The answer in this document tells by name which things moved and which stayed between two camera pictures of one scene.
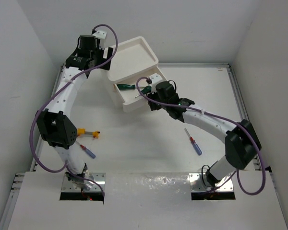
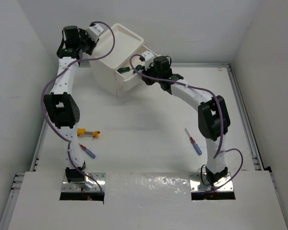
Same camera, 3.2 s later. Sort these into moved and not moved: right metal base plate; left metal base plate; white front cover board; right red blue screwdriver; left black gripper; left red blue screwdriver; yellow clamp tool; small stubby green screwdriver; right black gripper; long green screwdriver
Moved: left black gripper; small stubby green screwdriver; long green screwdriver; right black gripper
Not moved: left red blue screwdriver; left metal base plate; right metal base plate; right red blue screwdriver; yellow clamp tool; white front cover board
